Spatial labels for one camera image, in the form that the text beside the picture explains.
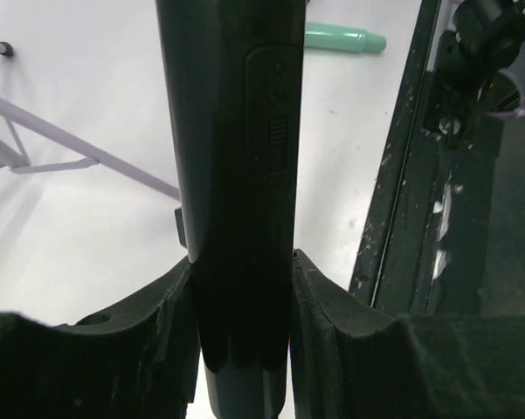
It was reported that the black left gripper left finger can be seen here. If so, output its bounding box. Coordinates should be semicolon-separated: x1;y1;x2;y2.
0;261;199;418

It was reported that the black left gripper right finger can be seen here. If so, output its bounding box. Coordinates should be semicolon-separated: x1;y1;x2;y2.
290;251;525;418

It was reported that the lilac tripod music stand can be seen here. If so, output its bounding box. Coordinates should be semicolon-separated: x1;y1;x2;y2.
0;38;183;202

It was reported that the black toy microphone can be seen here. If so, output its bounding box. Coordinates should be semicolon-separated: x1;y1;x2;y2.
156;1;306;418

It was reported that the green toy microphone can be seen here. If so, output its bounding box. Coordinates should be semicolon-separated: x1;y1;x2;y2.
305;23;387;54

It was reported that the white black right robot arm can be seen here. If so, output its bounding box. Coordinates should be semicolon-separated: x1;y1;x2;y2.
436;0;525;91

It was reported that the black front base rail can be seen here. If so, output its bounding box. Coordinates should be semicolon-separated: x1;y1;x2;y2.
349;1;525;316

